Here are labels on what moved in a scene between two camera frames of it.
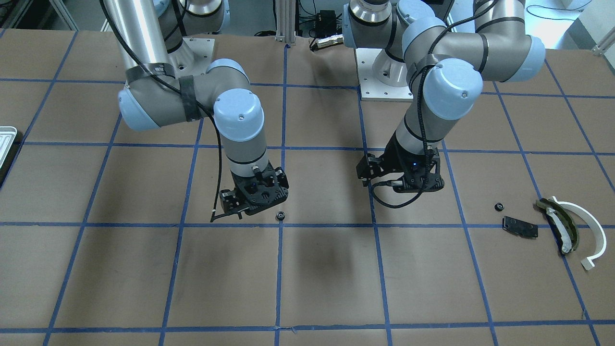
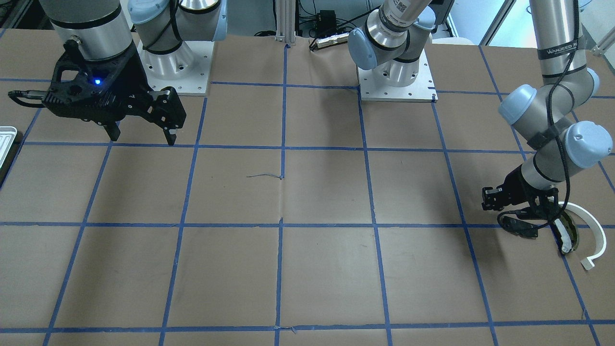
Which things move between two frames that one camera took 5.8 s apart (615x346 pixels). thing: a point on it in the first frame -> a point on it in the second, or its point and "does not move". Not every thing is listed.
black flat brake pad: [520, 227] does not move
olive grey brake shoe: [564, 228] does not move
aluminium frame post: [286, 21] does not move
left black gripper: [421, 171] -> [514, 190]
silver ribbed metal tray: [7, 134] does not move
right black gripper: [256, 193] -> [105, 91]
